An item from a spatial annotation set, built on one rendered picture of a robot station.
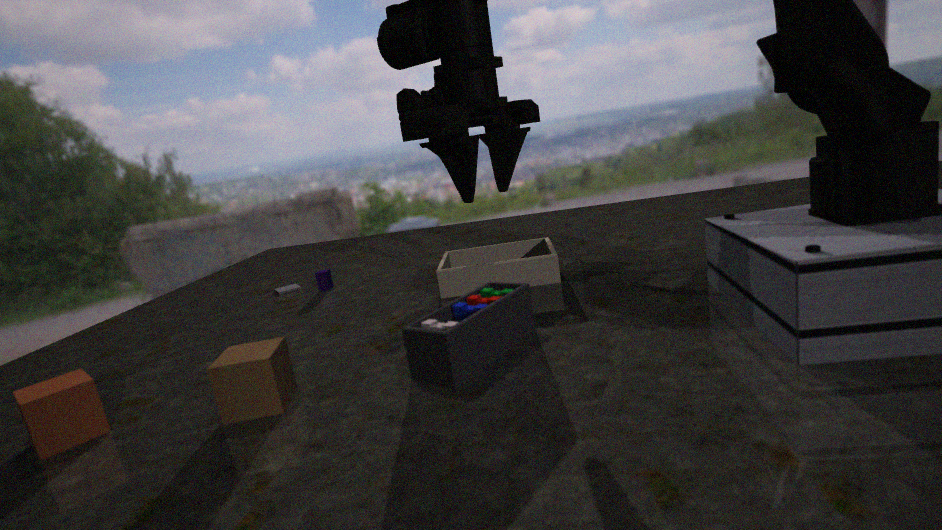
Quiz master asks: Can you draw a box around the beige open tray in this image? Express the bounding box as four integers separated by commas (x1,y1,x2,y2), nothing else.
435,237,561,299

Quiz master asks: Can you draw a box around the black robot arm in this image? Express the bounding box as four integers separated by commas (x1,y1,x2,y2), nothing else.
377,0,942,226

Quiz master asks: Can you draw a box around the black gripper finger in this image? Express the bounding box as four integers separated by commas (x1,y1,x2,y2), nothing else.
419,135,479,203
478,127,530,192

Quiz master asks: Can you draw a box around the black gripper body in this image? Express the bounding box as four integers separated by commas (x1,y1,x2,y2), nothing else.
400,46,540,142

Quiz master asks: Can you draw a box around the violet rectangular block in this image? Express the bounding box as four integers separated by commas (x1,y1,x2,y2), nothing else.
315,269,334,291

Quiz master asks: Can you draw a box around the tan cube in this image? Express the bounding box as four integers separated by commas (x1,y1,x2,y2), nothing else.
207,337,297,424

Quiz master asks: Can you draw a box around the orange-brown block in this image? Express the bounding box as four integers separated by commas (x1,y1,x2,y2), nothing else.
13,369,111,460

